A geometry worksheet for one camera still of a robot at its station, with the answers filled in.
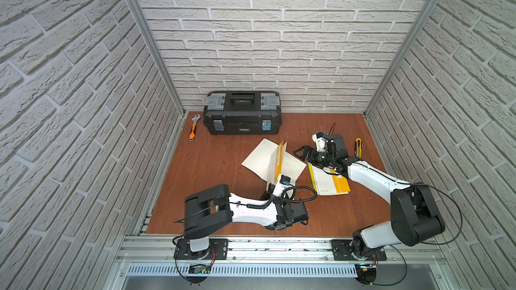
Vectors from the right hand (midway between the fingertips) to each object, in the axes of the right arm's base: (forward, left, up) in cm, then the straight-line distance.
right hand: (302, 155), depth 88 cm
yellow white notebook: (-9, -11, -9) cm, 17 cm away
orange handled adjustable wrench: (+27, +56, -8) cm, 63 cm away
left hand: (-12, +13, -4) cm, 18 cm away
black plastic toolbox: (+24, +27, +5) cm, 36 cm away
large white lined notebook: (+4, +15, -9) cm, 18 cm away
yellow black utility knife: (+9, -33, -11) cm, 36 cm away
